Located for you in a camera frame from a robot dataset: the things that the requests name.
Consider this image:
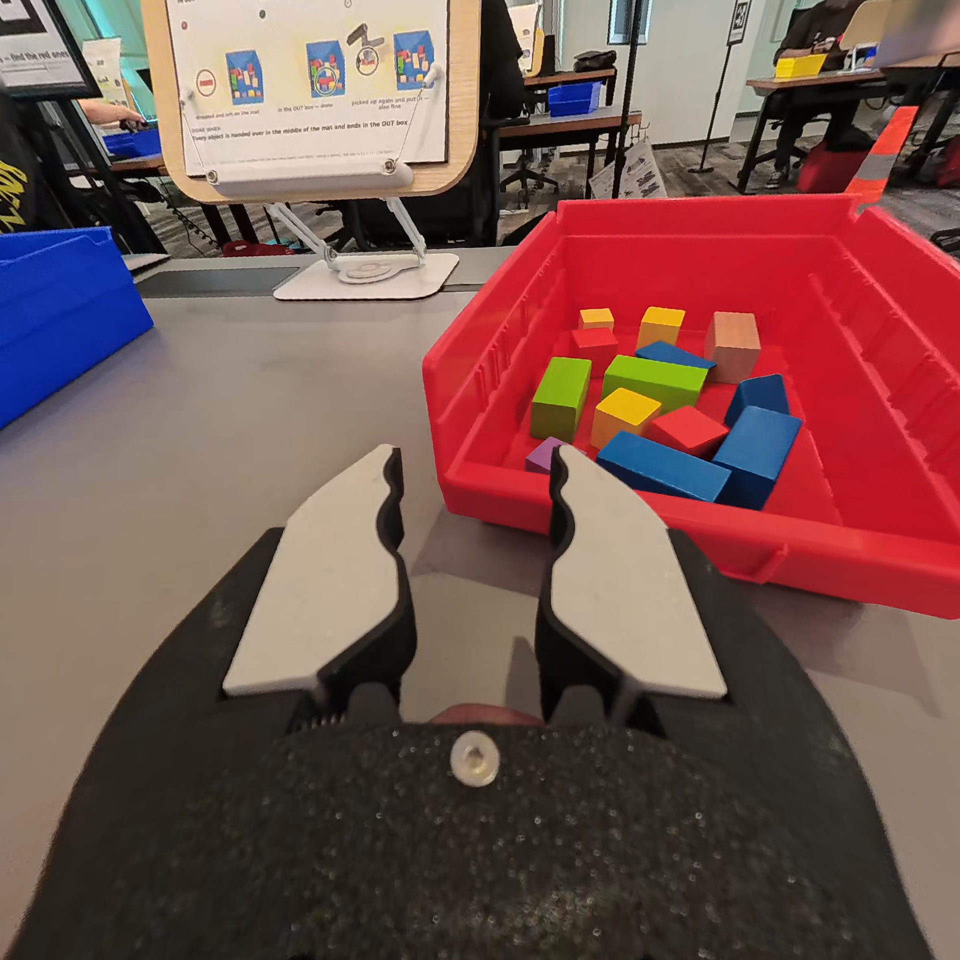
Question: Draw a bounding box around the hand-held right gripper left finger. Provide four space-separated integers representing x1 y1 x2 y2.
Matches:
222 446 417 706

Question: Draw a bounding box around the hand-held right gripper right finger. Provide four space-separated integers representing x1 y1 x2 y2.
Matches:
536 446 729 706

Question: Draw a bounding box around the pile of coloured wooden blocks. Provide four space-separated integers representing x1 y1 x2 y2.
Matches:
525 308 804 505

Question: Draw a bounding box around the red plastic bin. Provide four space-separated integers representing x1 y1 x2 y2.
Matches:
423 195 960 619

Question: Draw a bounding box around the grey desk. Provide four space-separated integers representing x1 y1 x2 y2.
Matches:
0 248 960 960

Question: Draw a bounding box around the white board stand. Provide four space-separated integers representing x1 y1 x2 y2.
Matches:
270 195 460 301

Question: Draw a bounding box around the white floor sign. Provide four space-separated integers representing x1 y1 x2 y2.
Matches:
593 135 669 199

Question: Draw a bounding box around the small blue plastic bin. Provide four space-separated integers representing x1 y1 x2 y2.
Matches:
548 83 604 118
102 128 163 160

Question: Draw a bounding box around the red floor object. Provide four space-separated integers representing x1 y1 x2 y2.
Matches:
848 105 919 204

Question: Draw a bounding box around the instruction sheet board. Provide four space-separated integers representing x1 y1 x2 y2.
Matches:
143 0 484 204

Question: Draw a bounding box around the black framed text board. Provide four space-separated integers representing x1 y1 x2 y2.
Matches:
0 0 103 100

